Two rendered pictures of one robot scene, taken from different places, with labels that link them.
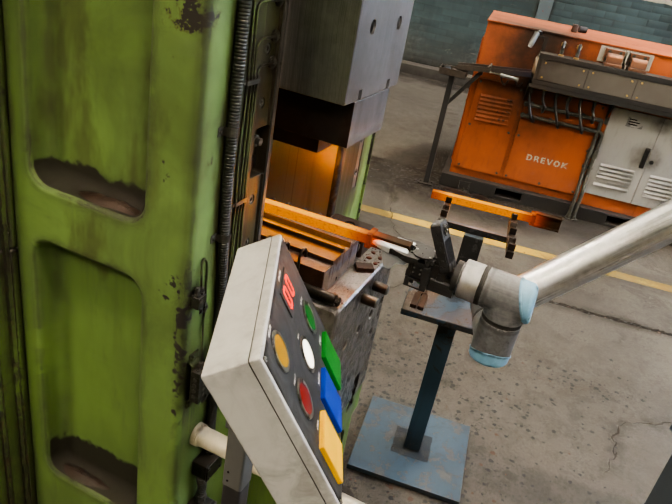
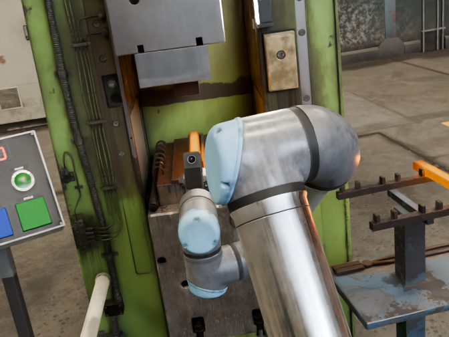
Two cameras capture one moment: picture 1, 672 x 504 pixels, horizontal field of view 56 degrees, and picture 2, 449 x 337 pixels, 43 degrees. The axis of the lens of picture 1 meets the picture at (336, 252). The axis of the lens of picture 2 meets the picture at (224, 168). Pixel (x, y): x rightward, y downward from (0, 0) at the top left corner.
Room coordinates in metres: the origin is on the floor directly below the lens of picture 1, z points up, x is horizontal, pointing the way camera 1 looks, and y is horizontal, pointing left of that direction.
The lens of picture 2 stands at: (0.85, -1.52, 1.57)
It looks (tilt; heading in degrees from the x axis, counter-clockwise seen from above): 20 degrees down; 69
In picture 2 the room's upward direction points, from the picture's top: 7 degrees counter-clockwise
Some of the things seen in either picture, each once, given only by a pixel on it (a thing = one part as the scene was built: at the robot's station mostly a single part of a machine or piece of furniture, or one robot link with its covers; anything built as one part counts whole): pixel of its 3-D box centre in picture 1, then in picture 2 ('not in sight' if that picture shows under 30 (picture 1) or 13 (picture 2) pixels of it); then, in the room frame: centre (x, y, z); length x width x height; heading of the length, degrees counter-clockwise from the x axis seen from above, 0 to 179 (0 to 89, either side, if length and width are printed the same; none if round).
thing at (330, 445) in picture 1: (328, 447); not in sight; (0.68, -0.04, 1.01); 0.07 x 0.05 x 0.07; 5
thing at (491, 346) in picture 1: (494, 335); (209, 267); (1.22, -0.39, 0.90); 0.12 x 0.09 x 0.12; 176
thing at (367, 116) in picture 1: (282, 92); (174, 55); (1.39, 0.18, 1.32); 0.42 x 0.20 x 0.10; 70
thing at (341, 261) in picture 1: (264, 236); (190, 164); (1.39, 0.18, 0.96); 0.42 x 0.20 x 0.09; 70
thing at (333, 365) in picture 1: (328, 361); (33, 214); (0.88, -0.02, 1.01); 0.07 x 0.05 x 0.07; 5
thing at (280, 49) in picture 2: not in sight; (280, 61); (1.66, 0.00, 1.27); 0.09 x 0.02 x 0.17; 160
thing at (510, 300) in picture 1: (507, 295); (198, 225); (1.21, -0.38, 1.01); 0.12 x 0.09 x 0.10; 70
